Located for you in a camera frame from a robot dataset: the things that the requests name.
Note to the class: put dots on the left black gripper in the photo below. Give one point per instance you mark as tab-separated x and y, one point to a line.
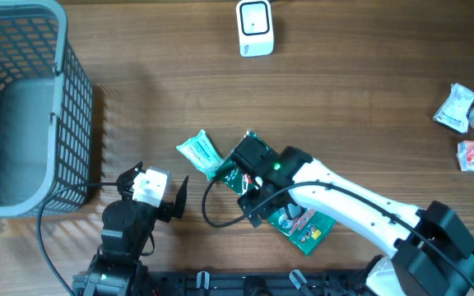
169	209

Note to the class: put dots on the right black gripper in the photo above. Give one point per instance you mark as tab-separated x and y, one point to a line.
262	208

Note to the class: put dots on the green 3M gloves packet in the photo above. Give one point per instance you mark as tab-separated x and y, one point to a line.
307	230

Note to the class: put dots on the teal white wipes packet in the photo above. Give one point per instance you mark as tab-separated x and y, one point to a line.
200	151

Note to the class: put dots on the white paper sachet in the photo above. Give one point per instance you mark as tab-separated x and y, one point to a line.
454	110

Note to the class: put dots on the red small snack packet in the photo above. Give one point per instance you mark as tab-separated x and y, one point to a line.
465	156

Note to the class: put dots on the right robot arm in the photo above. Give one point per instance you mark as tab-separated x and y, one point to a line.
424	251

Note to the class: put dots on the white barcode scanner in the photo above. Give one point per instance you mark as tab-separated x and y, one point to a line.
255	28

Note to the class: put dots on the grey plastic mesh basket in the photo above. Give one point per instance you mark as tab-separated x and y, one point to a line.
46	112

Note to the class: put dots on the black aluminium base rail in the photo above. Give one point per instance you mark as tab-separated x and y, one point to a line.
327	283

